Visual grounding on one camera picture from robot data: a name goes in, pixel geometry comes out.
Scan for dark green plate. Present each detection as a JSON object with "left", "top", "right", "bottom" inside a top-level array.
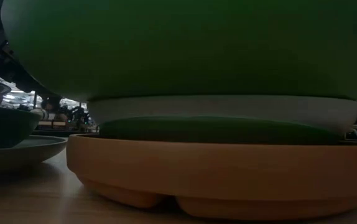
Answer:
[{"left": 0, "top": 104, "right": 42, "bottom": 151}]

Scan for teal plate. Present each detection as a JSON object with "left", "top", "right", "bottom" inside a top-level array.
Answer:
[{"left": 99, "top": 116, "right": 345, "bottom": 146}]

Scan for person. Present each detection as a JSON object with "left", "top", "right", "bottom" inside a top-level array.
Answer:
[{"left": 30, "top": 96, "right": 69, "bottom": 123}]

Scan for white plate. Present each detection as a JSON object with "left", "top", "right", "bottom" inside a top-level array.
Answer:
[{"left": 86, "top": 95, "right": 357, "bottom": 136}]

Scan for orange divided plate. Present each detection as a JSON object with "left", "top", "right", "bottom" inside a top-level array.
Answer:
[{"left": 66, "top": 133, "right": 357, "bottom": 222}]

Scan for large grey plate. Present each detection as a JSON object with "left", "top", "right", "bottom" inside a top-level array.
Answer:
[{"left": 0, "top": 134, "right": 69, "bottom": 175}]

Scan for light green plate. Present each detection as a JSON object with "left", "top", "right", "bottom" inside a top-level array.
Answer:
[{"left": 0, "top": 0, "right": 357, "bottom": 103}]

